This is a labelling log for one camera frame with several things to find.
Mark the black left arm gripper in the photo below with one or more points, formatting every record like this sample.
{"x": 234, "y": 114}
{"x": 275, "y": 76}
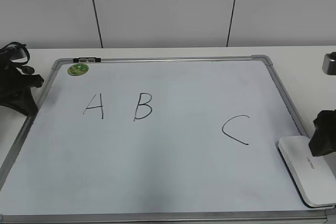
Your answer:
{"x": 17, "y": 79}

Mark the white whiteboard with aluminium frame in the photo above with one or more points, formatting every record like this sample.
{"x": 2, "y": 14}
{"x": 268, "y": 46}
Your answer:
{"x": 180, "y": 140}

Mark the round green magnet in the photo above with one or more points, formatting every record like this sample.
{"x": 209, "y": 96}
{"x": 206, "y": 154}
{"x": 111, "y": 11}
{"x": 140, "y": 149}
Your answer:
{"x": 78, "y": 69}

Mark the white rectangular whiteboard eraser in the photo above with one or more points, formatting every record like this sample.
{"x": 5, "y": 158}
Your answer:
{"x": 312, "y": 175}

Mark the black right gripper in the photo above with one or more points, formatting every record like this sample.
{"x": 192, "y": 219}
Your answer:
{"x": 323, "y": 140}

